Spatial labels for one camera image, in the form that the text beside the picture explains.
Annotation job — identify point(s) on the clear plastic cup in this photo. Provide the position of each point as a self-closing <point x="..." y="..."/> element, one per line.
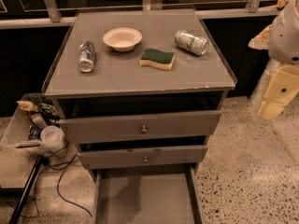
<point x="52" y="138"/>

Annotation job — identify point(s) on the white bowl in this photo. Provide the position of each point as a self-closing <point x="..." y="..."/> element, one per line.
<point x="122" y="39"/>

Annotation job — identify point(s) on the grey middle drawer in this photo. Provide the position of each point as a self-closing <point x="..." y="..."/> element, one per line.
<point x="142" y="157"/>

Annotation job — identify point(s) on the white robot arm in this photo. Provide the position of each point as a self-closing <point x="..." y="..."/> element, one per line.
<point x="281" y="39"/>

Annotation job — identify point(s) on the grey bottom drawer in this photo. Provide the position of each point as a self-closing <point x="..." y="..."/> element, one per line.
<point x="152" y="195"/>

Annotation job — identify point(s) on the grey drawer cabinet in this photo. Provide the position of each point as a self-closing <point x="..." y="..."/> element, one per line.
<point x="119" y="86"/>

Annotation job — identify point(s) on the clear plastic bottle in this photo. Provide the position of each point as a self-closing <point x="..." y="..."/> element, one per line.
<point x="86" y="59"/>

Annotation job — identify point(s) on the metal railing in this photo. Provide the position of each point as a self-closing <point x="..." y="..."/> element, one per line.
<point x="46" y="13"/>

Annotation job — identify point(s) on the grey top drawer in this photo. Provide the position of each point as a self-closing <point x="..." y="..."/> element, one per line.
<point x="140" y="127"/>

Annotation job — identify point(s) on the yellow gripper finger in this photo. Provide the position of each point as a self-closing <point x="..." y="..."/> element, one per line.
<point x="260" y="41"/>
<point x="282" y="88"/>

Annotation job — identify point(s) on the clear plastic bin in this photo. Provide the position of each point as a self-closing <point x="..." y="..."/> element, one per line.
<point x="17" y="157"/>

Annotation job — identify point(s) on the yellow object on ledge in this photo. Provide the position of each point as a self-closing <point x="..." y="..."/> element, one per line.
<point x="281" y="4"/>

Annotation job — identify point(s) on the green yellow sponge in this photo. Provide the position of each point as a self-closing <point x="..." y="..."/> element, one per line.
<point x="158" y="59"/>

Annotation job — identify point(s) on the snack bags in bin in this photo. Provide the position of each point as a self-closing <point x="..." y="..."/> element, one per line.
<point x="41" y="115"/>

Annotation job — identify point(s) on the grey drawer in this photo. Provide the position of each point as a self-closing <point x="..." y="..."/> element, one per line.
<point x="152" y="195"/>
<point x="142" y="157"/>
<point x="140" y="127"/>

